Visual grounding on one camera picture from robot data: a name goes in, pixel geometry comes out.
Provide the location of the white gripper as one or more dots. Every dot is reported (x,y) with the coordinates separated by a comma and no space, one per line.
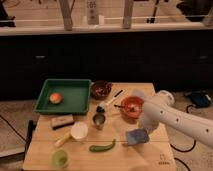
(148,124)

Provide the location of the blue sponge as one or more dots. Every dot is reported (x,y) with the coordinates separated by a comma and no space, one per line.
(137,136)

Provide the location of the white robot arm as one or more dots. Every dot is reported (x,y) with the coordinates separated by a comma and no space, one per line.
(158,109)

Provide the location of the small metal cup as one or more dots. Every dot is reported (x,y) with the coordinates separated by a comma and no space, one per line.
(99,120)

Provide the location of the light green plastic cup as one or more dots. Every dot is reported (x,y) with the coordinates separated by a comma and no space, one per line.
(60,159)

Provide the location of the orange red bowl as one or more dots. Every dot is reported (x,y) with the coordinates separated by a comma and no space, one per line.
(131,106)

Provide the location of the blue device on floor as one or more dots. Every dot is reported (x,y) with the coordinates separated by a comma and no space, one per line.
(201,99)

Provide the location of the dark brown bowl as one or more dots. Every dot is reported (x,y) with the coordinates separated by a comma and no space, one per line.
(101,89)

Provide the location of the green cucumber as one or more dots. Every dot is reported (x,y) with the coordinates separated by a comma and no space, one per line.
(102,148)

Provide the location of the green plastic tray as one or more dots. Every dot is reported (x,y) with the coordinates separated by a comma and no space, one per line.
(75,97)

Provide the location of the orange bread roll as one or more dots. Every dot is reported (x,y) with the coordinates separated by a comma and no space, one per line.
(55,98)

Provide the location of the white spoon black handle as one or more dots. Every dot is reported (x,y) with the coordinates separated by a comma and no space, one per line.
(103,105)

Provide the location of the white cup yellow handle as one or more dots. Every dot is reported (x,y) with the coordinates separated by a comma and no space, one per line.
(78,132)

